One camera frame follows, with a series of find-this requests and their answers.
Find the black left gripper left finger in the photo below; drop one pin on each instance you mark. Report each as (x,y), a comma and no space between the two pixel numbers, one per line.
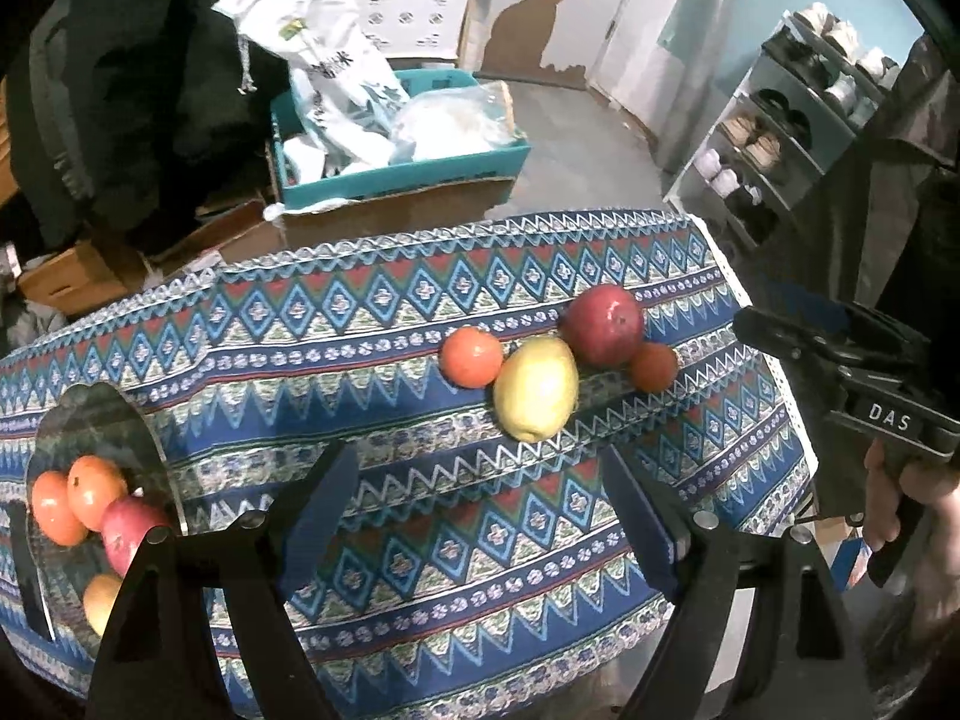
(157,658)

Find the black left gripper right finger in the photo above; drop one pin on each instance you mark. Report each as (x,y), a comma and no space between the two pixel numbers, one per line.
(757,628)

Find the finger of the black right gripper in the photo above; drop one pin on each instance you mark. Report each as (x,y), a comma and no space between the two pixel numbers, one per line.
(795,337)

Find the dark orange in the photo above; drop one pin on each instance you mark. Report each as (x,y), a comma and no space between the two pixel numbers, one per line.
(654,367)

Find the yellow green pear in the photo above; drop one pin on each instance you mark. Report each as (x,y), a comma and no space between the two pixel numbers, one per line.
(536,390)

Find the right hand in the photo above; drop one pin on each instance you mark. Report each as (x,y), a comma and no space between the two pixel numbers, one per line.
(934,486)

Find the yellow pear on plate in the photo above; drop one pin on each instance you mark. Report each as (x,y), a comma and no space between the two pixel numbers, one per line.
(98,600)

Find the dark glass plate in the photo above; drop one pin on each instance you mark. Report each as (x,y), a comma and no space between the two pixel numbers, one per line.
(92,420)

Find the large red apple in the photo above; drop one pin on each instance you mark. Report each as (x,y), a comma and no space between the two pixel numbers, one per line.
(603,326)

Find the black smartphone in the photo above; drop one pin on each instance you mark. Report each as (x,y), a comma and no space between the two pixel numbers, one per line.
(27,577)

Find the orange on plate right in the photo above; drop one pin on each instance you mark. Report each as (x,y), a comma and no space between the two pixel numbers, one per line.
(93,483)

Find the orange on plate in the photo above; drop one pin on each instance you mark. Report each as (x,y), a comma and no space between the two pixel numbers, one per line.
(93,483)
(52,513)

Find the orange on plate left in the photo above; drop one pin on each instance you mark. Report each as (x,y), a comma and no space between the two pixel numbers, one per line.
(52,513)

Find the patterned blue tablecloth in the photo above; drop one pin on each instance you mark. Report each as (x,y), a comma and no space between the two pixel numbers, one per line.
(472,572)

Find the white shoe rack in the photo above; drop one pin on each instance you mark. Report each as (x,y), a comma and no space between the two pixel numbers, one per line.
(803,100)

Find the orange on tablecloth left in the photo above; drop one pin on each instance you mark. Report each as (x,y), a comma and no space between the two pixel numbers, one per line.
(471,358)

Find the teal plastic crate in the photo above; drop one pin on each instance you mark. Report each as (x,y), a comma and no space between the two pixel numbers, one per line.
(306,175)

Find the clear plastic bag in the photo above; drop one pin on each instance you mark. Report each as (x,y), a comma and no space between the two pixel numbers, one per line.
(454,122)

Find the white patterned box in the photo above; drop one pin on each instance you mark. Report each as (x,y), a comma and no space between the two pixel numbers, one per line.
(414,29)

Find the black hanging clothing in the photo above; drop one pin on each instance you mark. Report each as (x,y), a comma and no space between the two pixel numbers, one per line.
(125,118)

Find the white rice bag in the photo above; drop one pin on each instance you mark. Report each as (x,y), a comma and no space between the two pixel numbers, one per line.
(345,93)

